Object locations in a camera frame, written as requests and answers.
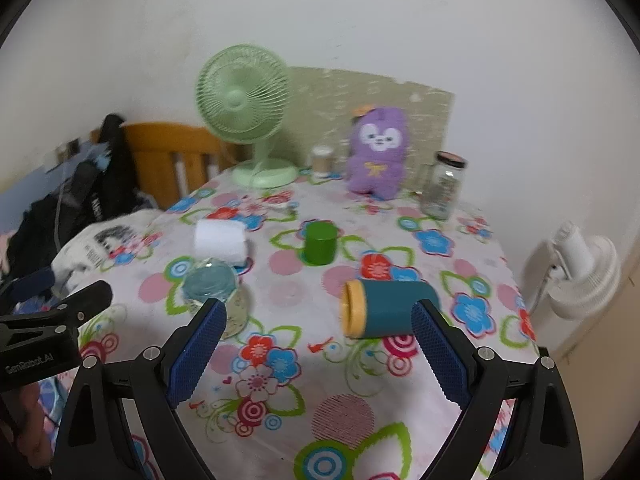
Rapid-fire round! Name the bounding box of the green cup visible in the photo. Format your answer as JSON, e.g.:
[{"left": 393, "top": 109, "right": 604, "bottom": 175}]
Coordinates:
[{"left": 302, "top": 219, "right": 341, "bottom": 266}]

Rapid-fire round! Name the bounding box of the black bag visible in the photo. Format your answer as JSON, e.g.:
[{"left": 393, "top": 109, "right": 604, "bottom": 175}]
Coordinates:
[{"left": 0, "top": 113, "right": 153, "bottom": 283}]

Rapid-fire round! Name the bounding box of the white fan cable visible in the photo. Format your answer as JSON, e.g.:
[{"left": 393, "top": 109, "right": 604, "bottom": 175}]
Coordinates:
[{"left": 527, "top": 266, "right": 557, "bottom": 313}]

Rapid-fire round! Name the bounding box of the green desk fan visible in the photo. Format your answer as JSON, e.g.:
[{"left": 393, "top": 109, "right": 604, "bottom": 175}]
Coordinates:
[{"left": 195, "top": 44, "right": 300, "bottom": 190}]

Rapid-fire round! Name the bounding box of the white tissue roll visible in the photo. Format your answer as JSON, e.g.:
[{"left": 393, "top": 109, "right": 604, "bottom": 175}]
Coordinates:
[{"left": 193, "top": 218, "right": 249, "bottom": 266}]

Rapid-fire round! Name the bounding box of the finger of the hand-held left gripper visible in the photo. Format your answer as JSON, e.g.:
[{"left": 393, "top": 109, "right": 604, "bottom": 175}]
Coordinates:
[
  {"left": 0, "top": 280, "right": 114, "bottom": 333},
  {"left": 0, "top": 266, "right": 57, "bottom": 306}
]

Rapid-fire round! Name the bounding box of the white printed cloth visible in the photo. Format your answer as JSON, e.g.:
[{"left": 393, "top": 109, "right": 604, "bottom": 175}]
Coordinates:
[{"left": 52, "top": 209, "right": 162, "bottom": 288}]

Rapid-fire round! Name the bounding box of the glass jar with lid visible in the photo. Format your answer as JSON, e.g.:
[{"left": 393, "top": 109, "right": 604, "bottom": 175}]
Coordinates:
[{"left": 416, "top": 151, "right": 470, "bottom": 221}]

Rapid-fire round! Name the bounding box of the teal cup with yellow rim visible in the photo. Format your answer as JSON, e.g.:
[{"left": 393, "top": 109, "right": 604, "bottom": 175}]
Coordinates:
[{"left": 339, "top": 279, "right": 443, "bottom": 339}]

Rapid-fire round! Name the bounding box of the small jar with beige lid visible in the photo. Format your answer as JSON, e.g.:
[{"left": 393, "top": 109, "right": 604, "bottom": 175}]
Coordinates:
[{"left": 311, "top": 144, "right": 336, "bottom": 179}]

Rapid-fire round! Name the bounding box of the white fan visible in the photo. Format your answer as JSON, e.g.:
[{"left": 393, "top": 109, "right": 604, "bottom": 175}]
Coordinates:
[{"left": 544, "top": 221, "right": 622, "bottom": 319}]

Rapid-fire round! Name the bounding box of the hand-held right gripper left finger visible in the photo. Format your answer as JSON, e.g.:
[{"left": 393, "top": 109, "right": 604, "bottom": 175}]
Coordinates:
[{"left": 52, "top": 298, "right": 229, "bottom": 480}]

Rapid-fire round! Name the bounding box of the green patterned wall sheet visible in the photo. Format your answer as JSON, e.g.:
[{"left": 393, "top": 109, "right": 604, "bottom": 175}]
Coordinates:
[{"left": 280, "top": 66, "right": 457, "bottom": 183}]

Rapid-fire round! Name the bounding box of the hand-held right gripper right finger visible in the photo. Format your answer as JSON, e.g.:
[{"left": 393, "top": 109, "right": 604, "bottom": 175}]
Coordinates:
[{"left": 410, "top": 299, "right": 585, "bottom": 480}]

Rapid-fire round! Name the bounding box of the purple plush toy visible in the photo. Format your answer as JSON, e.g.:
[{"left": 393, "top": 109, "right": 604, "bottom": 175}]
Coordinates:
[{"left": 346, "top": 105, "right": 414, "bottom": 197}]

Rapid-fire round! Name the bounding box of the clear glass cup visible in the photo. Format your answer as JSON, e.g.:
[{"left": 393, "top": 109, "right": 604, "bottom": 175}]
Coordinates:
[{"left": 181, "top": 257, "right": 252, "bottom": 341}]

